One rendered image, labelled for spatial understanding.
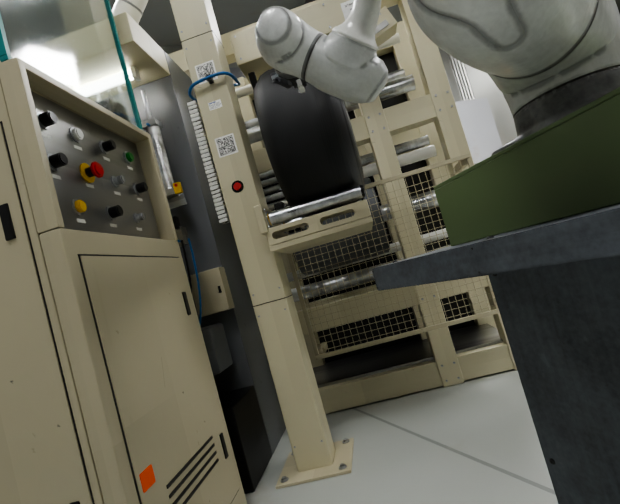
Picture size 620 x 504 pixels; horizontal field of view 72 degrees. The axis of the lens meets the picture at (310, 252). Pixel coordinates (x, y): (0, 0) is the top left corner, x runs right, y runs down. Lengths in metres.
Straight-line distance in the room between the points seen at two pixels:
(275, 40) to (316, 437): 1.27
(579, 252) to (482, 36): 0.23
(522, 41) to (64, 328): 0.90
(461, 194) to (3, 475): 1.03
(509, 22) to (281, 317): 1.25
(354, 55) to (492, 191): 0.44
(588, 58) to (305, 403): 1.31
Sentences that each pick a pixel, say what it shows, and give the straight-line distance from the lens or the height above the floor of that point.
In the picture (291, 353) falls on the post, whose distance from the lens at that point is 1.58.
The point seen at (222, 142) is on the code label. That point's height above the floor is 1.24.
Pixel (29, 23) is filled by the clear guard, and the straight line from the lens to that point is 1.32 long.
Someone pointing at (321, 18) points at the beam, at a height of 1.71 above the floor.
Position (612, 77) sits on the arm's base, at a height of 0.80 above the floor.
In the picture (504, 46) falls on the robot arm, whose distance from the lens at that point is 0.54.
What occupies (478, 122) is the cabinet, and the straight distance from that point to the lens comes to 6.68.
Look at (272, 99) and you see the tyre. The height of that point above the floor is 1.25.
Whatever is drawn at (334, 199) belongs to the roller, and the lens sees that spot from 1.47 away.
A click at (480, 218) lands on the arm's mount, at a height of 0.68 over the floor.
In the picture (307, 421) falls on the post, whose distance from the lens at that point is 1.64.
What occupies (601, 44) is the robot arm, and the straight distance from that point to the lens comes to 0.69.
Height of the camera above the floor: 0.66
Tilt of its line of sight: 3 degrees up
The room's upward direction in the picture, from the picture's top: 16 degrees counter-clockwise
